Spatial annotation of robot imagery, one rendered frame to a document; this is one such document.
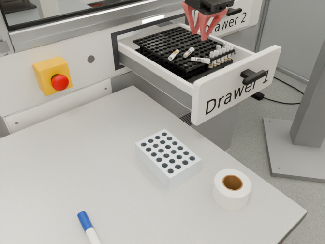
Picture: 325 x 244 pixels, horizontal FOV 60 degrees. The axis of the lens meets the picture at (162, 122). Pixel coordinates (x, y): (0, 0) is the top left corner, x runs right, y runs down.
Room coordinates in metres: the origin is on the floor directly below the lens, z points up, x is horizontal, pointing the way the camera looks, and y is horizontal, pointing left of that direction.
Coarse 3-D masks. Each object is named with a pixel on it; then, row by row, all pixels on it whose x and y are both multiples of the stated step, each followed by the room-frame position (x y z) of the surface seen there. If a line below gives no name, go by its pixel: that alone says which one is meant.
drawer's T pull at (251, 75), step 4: (244, 72) 0.56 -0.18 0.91; (248, 72) 0.56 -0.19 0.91; (252, 72) 0.56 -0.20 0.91; (260, 72) 0.56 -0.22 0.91; (264, 72) 0.56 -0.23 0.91; (244, 76) 0.55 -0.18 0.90; (248, 76) 0.55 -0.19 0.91; (252, 76) 0.54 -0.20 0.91; (256, 76) 0.54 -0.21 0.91; (260, 76) 0.55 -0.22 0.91; (244, 80) 0.53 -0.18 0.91; (248, 80) 0.53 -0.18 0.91; (252, 80) 0.54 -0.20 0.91; (244, 84) 0.52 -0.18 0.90; (248, 84) 0.53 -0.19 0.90
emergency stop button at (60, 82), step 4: (56, 76) 0.57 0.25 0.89; (60, 76) 0.57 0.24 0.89; (64, 76) 0.58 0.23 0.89; (52, 80) 0.57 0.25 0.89; (56, 80) 0.57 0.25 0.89; (60, 80) 0.57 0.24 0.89; (64, 80) 0.58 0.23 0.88; (68, 80) 0.59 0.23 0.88; (52, 84) 0.56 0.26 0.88; (56, 84) 0.56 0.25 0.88; (60, 84) 0.57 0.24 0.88; (64, 84) 0.57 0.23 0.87; (68, 84) 0.59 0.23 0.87; (56, 88) 0.56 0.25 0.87; (60, 88) 0.57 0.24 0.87; (64, 88) 0.57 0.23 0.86
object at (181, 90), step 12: (168, 24) 0.98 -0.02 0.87; (180, 24) 0.91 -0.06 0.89; (132, 36) 0.81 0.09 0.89; (144, 36) 0.83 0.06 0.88; (120, 48) 0.75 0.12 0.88; (132, 48) 0.80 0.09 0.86; (240, 48) 0.72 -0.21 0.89; (120, 60) 0.75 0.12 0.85; (132, 60) 0.70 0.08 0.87; (144, 60) 0.66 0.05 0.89; (240, 60) 0.72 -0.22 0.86; (144, 72) 0.66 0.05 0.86; (156, 72) 0.62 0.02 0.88; (168, 72) 0.59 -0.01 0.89; (156, 84) 0.62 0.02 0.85; (168, 84) 0.58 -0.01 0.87; (180, 84) 0.55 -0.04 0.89; (192, 84) 0.63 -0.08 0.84; (180, 96) 0.55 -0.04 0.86
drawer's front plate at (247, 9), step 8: (240, 0) 1.06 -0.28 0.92; (248, 0) 1.09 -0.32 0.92; (248, 8) 1.10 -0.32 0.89; (224, 16) 1.01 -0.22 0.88; (232, 16) 1.04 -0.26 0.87; (240, 16) 1.07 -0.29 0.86; (248, 16) 1.10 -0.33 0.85; (208, 24) 0.96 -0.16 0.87; (224, 24) 1.02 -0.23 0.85; (232, 24) 1.05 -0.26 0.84; (240, 24) 1.08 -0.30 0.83; (216, 32) 0.99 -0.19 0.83; (224, 32) 1.02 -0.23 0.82
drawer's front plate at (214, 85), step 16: (272, 48) 0.65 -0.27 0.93; (240, 64) 0.57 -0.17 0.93; (256, 64) 0.60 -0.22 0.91; (272, 64) 0.65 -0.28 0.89; (208, 80) 0.50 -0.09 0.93; (224, 80) 0.53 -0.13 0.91; (240, 80) 0.57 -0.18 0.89; (256, 80) 0.61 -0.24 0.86; (192, 96) 0.49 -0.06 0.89; (208, 96) 0.50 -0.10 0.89; (224, 96) 0.54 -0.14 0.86; (240, 96) 0.58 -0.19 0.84; (192, 112) 0.49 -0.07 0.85
